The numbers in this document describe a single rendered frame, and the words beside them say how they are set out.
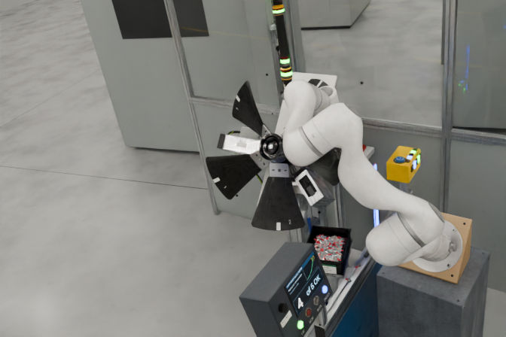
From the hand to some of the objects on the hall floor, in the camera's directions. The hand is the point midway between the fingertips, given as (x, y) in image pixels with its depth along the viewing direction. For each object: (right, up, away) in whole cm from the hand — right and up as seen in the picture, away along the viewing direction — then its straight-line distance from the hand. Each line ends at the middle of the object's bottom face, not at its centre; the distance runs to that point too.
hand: (340, 153), depth 196 cm
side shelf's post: (+23, -75, +116) cm, 141 cm away
